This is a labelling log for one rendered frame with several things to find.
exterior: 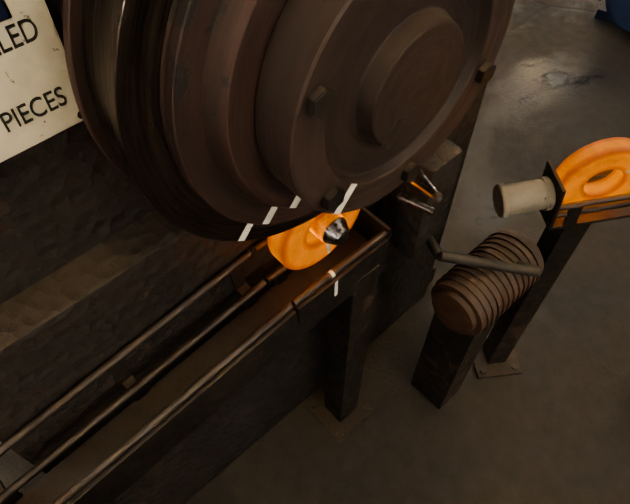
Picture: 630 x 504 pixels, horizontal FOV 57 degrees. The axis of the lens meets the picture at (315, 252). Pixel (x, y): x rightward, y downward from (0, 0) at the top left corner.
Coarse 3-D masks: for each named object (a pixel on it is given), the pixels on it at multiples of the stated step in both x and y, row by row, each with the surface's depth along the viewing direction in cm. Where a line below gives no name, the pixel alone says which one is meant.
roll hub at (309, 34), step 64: (320, 0) 40; (384, 0) 41; (448, 0) 48; (512, 0) 54; (320, 64) 40; (384, 64) 46; (448, 64) 51; (256, 128) 47; (320, 128) 45; (384, 128) 51; (448, 128) 62; (320, 192) 51; (384, 192) 61
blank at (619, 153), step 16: (592, 144) 95; (608, 144) 94; (624, 144) 94; (576, 160) 96; (592, 160) 94; (608, 160) 94; (624, 160) 95; (560, 176) 98; (576, 176) 97; (592, 176) 97; (608, 176) 102; (624, 176) 98; (576, 192) 100; (592, 192) 102; (608, 192) 101; (624, 192) 102
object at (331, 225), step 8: (320, 216) 77; (328, 216) 77; (336, 216) 77; (312, 224) 78; (320, 224) 77; (328, 224) 77; (336, 224) 77; (344, 224) 77; (312, 232) 79; (320, 232) 77; (328, 232) 77; (336, 232) 77; (344, 232) 77; (328, 240) 77; (336, 240) 77; (344, 240) 78
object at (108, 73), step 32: (96, 0) 40; (128, 0) 37; (160, 0) 38; (96, 32) 41; (128, 32) 38; (160, 32) 40; (96, 64) 43; (128, 64) 40; (160, 64) 42; (96, 96) 46; (128, 96) 41; (128, 128) 43; (160, 128) 45; (128, 160) 45; (160, 160) 48; (160, 192) 50; (192, 192) 53; (192, 224) 56; (224, 224) 59; (256, 224) 64; (288, 224) 68
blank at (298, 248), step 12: (348, 216) 83; (300, 228) 76; (276, 240) 76; (288, 240) 75; (300, 240) 78; (312, 240) 82; (276, 252) 78; (288, 252) 77; (300, 252) 80; (312, 252) 82; (324, 252) 85; (288, 264) 80; (300, 264) 82; (312, 264) 85
